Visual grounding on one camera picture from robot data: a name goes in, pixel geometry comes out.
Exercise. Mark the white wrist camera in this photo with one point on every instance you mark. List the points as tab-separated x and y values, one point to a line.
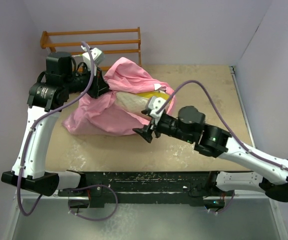
154	107
98	56

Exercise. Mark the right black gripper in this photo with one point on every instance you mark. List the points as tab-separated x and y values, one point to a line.
145	132

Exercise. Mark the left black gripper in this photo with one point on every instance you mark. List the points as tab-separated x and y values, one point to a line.
99	86

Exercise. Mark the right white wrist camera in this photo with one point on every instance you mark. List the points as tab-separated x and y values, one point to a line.
154	107

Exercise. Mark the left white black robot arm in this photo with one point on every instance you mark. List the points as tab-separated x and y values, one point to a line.
45	102

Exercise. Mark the orange wooden rack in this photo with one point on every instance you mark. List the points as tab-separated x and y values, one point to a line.
125	42

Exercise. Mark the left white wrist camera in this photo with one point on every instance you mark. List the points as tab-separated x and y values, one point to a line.
98	56

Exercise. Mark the pink pillowcase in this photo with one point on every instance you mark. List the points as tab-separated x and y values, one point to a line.
119	111

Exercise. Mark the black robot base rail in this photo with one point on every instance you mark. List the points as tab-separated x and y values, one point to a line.
194	188

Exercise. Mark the yellow white pillow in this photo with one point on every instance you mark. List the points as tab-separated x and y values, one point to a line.
135	103

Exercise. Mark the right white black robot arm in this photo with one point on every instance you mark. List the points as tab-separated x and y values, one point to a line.
267	174

